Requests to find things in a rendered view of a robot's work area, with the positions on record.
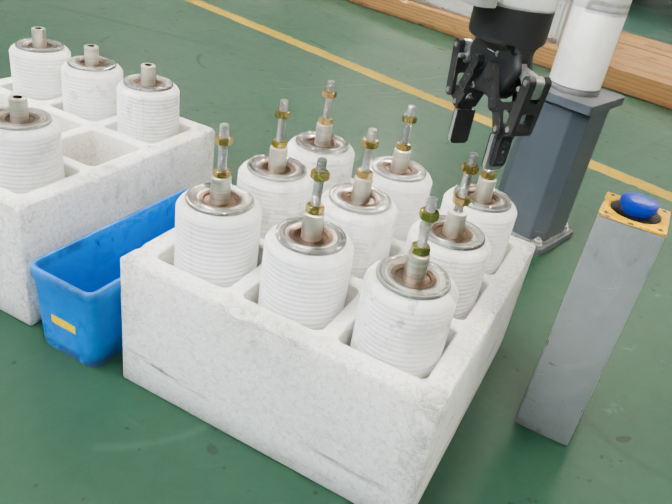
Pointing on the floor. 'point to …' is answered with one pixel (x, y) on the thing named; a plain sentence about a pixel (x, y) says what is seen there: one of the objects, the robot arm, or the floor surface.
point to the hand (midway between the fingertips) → (476, 143)
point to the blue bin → (94, 283)
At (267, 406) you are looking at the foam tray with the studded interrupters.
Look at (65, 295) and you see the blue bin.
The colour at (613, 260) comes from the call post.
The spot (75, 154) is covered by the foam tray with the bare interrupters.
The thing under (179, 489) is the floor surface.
